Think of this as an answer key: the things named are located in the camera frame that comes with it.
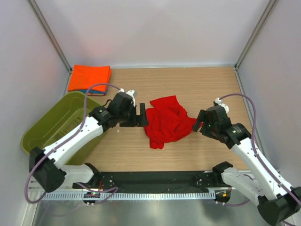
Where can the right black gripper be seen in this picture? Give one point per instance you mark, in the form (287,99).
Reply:
(202,117)

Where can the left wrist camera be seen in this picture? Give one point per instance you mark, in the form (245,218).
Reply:
(131,93)

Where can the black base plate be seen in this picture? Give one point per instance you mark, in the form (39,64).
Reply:
(161,182)

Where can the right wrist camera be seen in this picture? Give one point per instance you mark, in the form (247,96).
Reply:
(218,102)

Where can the aluminium frame rail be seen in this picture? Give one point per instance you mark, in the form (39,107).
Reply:
(54,179)

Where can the slotted cable duct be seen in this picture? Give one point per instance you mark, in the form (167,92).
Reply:
(86,195)

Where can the red t shirt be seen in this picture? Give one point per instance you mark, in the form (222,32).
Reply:
(168,122)

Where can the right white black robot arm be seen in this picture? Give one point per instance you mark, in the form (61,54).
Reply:
(275,198)

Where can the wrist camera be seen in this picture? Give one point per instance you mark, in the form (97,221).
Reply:
(131,93)
(218,102)

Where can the olive green plastic basket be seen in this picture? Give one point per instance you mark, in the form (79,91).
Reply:
(63,117)

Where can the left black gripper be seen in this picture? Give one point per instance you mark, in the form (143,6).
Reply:
(135,122)

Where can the orange folded t shirt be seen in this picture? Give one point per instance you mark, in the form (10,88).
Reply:
(83,77)

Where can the blue folded t shirt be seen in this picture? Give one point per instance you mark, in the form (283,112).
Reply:
(97,93)

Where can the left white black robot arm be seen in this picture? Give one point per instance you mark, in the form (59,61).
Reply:
(48,165)

